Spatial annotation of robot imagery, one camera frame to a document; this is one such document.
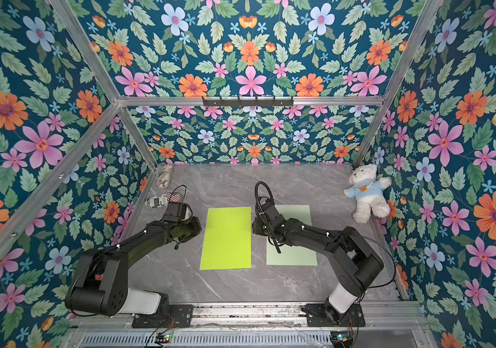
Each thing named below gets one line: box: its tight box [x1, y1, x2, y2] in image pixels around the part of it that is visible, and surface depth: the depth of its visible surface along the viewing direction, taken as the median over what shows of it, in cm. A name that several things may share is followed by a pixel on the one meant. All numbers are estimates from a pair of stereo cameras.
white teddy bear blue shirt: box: [342, 163, 393, 225], surface depth 100 cm
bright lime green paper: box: [199, 206, 252, 271], surface depth 98 cm
